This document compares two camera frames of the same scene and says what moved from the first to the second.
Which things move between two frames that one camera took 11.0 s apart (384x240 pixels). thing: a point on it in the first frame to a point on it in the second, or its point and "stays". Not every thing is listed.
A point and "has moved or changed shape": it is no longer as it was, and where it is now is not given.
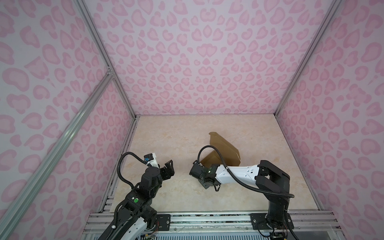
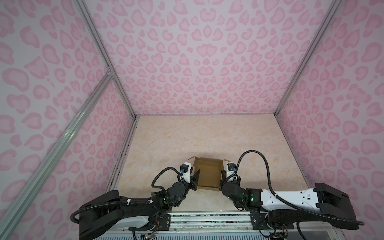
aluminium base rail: (225, 225) stays
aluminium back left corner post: (83, 9) stays
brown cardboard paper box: (230, 153) has moved or changed shape
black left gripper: (167, 175) to (194, 180)
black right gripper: (205, 186) to (222, 181)
